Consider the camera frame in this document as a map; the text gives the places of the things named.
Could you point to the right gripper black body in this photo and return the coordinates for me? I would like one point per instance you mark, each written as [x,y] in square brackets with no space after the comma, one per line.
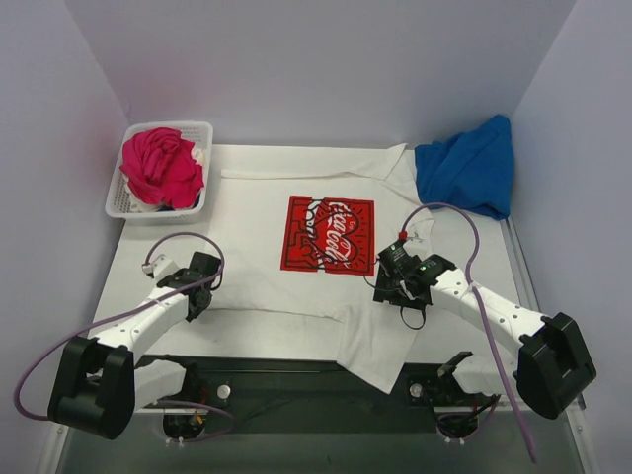
[390,291]

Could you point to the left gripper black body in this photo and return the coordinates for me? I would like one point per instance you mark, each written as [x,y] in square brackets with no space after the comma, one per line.
[200,300]

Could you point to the white t-shirt red print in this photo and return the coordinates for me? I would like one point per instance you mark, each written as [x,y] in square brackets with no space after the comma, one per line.
[301,228]

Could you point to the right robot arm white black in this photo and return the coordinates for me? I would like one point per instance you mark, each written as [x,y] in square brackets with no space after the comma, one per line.
[552,364]

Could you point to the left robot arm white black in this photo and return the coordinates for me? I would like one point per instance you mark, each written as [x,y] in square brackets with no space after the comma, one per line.
[102,381]

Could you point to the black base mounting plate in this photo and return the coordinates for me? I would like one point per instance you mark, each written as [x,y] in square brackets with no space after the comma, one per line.
[252,396]

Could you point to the white plastic laundry basket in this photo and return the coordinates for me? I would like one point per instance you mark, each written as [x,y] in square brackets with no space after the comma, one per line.
[117,203]

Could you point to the red pink t-shirt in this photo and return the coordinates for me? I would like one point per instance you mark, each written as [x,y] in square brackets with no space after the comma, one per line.
[160,167]

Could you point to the blue t-shirt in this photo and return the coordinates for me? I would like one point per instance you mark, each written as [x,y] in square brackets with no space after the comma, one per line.
[472,170]

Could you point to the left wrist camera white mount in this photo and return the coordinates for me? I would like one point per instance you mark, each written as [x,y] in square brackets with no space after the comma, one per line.
[160,269]

